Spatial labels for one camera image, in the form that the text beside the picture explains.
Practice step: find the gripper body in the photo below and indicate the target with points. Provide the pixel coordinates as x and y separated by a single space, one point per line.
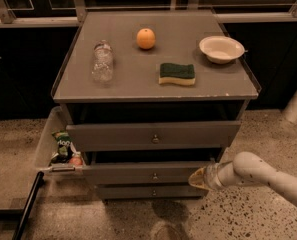
213 177

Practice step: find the grey drawer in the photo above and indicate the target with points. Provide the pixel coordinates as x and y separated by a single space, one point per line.
153 136
148 191
148 166

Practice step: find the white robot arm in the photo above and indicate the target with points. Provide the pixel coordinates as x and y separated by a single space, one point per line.
268 161

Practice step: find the grey drawer cabinet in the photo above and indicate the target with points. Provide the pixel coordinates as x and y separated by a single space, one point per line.
134 94

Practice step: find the green yellow sponge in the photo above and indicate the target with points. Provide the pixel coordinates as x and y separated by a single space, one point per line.
171 73

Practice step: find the white bowl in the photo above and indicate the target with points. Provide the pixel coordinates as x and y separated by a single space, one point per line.
221 49

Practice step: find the green snack bag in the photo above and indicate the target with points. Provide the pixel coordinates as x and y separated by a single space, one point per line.
63 144

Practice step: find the orange fruit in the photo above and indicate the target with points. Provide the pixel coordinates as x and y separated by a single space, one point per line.
145 38

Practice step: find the clear plastic water bottle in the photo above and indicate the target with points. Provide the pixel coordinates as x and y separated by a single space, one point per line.
102 62

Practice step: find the clear plastic storage bin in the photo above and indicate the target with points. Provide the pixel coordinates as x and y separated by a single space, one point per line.
47 147

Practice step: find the black pole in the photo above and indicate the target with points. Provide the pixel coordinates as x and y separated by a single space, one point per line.
38 181

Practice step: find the metal window rail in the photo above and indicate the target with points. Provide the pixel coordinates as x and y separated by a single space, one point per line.
31 21

